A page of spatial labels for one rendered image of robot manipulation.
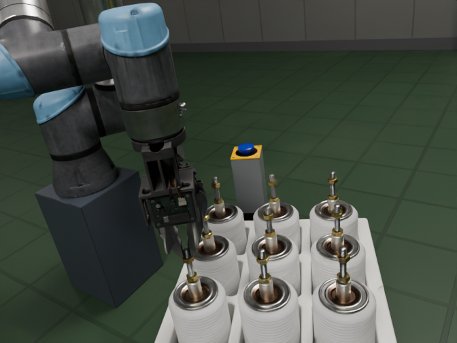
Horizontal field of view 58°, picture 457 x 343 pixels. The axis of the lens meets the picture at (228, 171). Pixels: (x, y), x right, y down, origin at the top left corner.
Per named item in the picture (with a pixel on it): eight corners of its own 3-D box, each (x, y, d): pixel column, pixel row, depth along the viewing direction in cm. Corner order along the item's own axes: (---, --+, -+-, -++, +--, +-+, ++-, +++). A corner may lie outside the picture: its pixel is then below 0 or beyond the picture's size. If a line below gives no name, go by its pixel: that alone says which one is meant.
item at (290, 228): (259, 267, 99) (250, 203, 91) (298, 261, 98) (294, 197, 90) (263, 295, 90) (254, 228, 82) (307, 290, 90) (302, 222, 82)
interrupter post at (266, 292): (256, 295, 66) (254, 280, 65) (268, 288, 67) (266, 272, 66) (266, 303, 64) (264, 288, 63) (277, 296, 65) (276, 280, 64)
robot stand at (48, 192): (71, 286, 112) (33, 192, 99) (120, 248, 125) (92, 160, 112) (116, 308, 103) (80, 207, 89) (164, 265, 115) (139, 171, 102)
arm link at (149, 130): (124, 96, 55) (184, 87, 55) (132, 128, 57) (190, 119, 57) (115, 115, 48) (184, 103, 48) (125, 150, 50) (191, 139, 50)
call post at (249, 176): (245, 262, 112) (229, 160, 98) (247, 246, 118) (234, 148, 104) (271, 262, 110) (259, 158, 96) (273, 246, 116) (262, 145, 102)
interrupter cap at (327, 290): (368, 282, 65) (369, 278, 65) (369, 318, 59) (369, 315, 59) (320, 278, 68) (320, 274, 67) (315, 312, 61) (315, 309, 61)
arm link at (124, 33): (154, 0, 51) (170, 2, 44) (171, 85, 56) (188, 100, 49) (90, 11, 49) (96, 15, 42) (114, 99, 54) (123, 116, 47)
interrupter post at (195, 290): (194, 288, 70) (190, 273, 68) (206, 291, 68) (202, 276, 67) (186, 297, 68) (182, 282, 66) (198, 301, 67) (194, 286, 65)
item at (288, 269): (254, 304, 88) (243, 236, 80) (297, 297, 88) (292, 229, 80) (259, 340, 80) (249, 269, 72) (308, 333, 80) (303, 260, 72)
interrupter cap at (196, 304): (190, 274, 73) (189, 271, 72) (226, 285, 69) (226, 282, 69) (164, 304, 67) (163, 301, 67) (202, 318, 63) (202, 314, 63)
